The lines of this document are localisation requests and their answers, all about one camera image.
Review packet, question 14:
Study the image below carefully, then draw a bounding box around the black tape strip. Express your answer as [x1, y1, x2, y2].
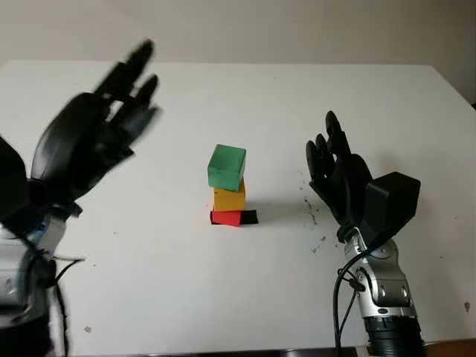
[208, 209, 260, 226]

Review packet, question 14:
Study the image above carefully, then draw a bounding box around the yellow block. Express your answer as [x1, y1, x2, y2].
[213, 177, 247, 213]

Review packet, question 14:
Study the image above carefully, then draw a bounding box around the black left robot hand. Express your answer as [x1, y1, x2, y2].
[29, 39, 165, 216]

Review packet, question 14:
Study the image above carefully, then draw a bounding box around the red block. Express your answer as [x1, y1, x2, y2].
[210, 210, 245, 228]

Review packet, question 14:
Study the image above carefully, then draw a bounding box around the green block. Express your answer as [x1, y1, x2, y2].
[206, 144, 248, 193]

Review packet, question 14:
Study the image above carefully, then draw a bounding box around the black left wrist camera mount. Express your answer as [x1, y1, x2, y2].
[0, 135, 35, 234]

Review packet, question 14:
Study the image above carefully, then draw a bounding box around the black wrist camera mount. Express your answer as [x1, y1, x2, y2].
[358, 172, 422, 249]
[0, 135, 35, 234]

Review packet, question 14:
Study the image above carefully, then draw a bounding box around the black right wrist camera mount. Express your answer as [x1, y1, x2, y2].
[358, 172, 422, 249]

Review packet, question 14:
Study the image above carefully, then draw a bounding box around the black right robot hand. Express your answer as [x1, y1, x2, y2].
[305, 110, 373, 239]

